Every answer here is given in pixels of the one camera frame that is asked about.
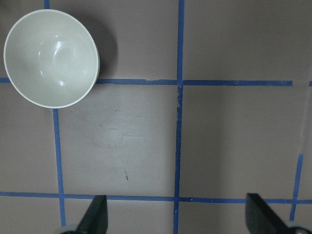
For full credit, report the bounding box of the cream ceramic bowl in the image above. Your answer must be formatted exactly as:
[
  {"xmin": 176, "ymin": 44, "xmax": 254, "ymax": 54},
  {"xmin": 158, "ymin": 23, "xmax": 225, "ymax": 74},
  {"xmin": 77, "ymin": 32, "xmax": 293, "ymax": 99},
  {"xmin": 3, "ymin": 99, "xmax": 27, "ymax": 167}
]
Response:
[{"xmin": 3, "ymin": 9, "xmax": 100, "ymax": 108}]

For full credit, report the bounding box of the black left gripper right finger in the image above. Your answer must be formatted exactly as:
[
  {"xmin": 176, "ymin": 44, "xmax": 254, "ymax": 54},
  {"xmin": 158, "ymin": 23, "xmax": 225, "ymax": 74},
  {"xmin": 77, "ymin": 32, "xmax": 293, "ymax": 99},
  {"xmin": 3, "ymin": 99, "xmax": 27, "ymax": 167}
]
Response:
[{"xmin": 245, "ymin": 193, "xmax": 296, "ymax": 234}]

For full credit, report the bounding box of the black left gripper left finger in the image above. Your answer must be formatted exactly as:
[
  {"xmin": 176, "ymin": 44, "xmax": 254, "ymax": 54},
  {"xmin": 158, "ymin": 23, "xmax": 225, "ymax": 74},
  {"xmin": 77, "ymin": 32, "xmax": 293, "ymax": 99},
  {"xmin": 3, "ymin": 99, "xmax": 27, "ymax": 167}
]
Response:
[{"xmin": 75, "ymin": 195, "xmax": 108, "ymax": 234}]

